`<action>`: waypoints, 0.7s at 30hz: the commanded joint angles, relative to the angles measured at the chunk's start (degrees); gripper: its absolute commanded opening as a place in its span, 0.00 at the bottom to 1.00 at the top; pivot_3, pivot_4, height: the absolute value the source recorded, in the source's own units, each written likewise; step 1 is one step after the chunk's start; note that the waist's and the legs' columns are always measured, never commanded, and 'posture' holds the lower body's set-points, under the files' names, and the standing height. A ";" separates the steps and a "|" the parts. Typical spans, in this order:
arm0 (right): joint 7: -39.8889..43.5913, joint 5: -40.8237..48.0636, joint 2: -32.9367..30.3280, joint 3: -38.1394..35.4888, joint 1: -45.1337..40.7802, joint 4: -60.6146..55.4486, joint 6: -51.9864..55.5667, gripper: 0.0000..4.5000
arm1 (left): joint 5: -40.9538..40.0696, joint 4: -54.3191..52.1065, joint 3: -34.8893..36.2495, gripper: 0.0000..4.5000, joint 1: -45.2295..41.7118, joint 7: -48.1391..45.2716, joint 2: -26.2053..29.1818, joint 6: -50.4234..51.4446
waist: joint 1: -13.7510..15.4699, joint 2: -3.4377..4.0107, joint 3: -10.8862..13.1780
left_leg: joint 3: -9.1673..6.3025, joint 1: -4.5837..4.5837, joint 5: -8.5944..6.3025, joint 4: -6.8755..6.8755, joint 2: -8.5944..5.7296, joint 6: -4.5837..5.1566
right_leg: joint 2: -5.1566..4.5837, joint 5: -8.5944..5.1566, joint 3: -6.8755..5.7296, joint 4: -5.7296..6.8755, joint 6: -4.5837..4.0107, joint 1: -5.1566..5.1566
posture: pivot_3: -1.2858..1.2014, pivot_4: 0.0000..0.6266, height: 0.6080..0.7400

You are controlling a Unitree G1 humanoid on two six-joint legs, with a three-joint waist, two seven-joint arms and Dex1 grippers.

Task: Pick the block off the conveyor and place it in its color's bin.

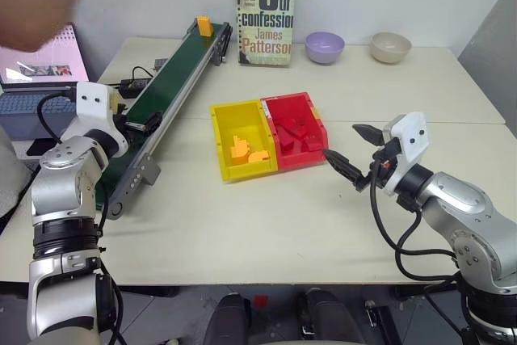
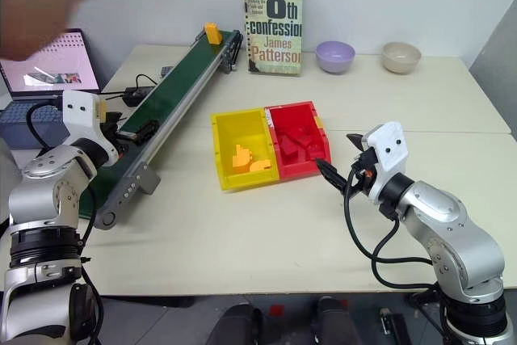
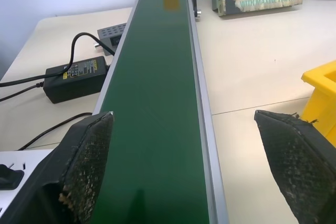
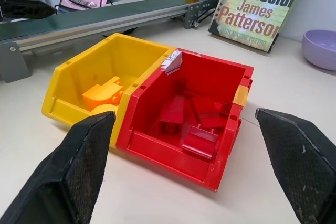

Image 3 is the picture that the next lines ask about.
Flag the yellow plastic bin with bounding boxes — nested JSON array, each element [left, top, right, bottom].
[[300, 60, 336, 140]]

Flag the black power adapter brick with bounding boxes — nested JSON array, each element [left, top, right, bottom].
[[43, 55, 110, 104]]

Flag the grey speed controller box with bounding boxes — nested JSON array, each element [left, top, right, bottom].
[[97, 23, 127, 56]]

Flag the black adapter output cable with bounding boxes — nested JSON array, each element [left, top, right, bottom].
[[0, 94, 93, 151]]

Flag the green conveyor belt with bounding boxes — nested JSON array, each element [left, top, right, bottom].
[[88, 0, 229, 224]]

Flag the black power cable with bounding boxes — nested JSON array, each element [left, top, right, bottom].
[[0, 33, 116, 88]]

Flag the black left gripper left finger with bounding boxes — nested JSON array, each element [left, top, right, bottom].
[[5, 111, 114, 224]]

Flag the white power strip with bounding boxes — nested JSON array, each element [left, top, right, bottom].
[[0, 148, 56, 217]]

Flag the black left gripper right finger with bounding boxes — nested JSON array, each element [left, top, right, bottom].
[[254, 110, 336, 224]]

